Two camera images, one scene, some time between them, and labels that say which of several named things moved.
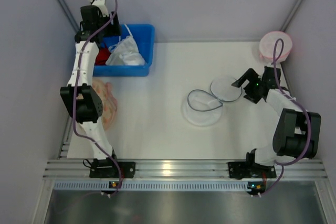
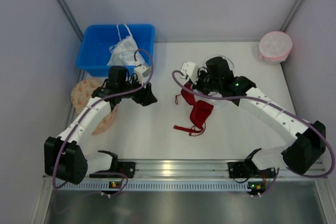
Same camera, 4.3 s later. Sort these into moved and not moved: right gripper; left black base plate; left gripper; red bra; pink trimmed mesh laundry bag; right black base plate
Moved: red bra; right gripper; left gripper
Not moved: pink trimmed mesh laundry bag; left black base plate; right black base plate
